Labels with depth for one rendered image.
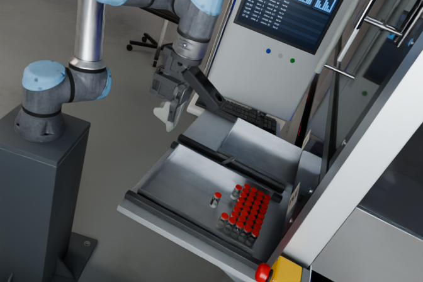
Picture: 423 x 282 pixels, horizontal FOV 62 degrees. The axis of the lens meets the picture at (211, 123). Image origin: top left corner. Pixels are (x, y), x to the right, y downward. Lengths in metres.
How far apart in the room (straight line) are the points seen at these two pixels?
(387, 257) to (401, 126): 0.28
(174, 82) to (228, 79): 0.96
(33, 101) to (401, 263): 1.03
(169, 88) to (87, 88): 0.45
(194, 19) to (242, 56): 0.97
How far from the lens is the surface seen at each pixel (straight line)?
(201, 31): 0.74
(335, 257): 0.81
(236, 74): 1.72
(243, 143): 1.34
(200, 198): 1.04
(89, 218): 2.06
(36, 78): 1.15
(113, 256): 1.94
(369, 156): 0.67
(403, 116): 0.64
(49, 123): 1.22
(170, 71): 0.81
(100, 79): 1.21
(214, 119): 1.41
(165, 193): 1.01
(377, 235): 0.77
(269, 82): 1.72
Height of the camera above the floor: 1.59
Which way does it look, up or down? 31 degrees down
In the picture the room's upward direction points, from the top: 22 degrees clockwise
